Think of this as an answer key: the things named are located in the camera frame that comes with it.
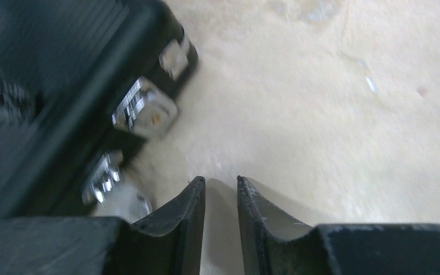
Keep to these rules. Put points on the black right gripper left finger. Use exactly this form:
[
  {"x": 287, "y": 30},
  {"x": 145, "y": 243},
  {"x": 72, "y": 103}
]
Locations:
[{"x": 168, "y": 241}]

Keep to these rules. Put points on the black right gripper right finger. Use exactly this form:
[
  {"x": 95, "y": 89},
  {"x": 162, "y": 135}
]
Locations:
[{"x": 274, "y": 242}]

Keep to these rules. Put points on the black poker set case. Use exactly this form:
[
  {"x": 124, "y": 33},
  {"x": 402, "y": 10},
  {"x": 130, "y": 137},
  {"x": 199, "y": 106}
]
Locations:
[{"x": 83, "y": 85}]

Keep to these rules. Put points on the silver case handle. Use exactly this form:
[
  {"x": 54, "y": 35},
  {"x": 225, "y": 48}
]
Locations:
[{"x": 122, "y": 199}]

